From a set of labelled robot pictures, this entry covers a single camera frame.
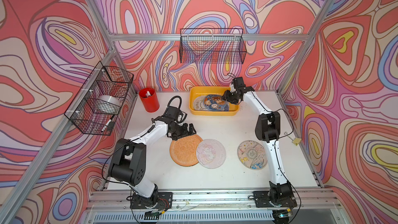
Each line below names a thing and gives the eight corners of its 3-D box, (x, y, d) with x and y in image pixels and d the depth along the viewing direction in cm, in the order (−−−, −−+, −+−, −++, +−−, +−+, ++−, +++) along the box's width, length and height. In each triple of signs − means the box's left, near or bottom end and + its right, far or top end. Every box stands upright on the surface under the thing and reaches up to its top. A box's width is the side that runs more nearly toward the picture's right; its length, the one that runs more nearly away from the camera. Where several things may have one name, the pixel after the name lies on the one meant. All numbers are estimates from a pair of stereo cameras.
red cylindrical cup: (141, 112, 109) (136, 100, 100) (145, 99, 117) (140, 87, 108) (158, 112, 109) (154, 100, 100) (161, 99, 117) (157, 87, 108)
